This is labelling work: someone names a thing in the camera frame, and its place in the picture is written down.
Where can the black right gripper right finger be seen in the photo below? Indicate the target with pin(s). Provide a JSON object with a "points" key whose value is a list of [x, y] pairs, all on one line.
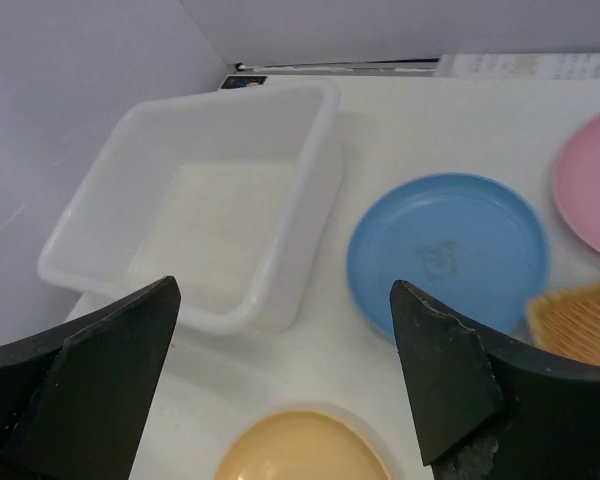
{"points": [[488, 406]]}

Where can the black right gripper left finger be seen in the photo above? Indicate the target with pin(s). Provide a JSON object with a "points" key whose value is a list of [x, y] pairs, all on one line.
{"points": [[74, 399]]}

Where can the fan-shaped bamboo tray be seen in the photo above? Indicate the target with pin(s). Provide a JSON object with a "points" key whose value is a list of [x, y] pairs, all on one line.
{"points": [[567, 323]]}

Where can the blue plastic plate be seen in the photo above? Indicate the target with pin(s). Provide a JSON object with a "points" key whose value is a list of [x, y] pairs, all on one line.
{"points": [[471, 242]]}

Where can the pink plastic plate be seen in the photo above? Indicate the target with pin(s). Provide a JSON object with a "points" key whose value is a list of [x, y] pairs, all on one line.
{"points": [[576, 183]]}

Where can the white plastic bin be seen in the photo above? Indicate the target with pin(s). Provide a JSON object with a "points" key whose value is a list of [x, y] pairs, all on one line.
{"points": [[228, 192]]}

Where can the white printed label strip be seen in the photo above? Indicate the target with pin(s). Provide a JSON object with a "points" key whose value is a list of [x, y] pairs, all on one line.
{"points": [[566, 66]]}

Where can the dark logo sticker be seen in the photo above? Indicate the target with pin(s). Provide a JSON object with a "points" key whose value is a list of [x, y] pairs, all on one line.
{"points": [[242, 81]]}

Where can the aluminium table edge rail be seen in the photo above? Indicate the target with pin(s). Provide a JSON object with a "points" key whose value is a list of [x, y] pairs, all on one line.
{"points": [[426, 64]]}

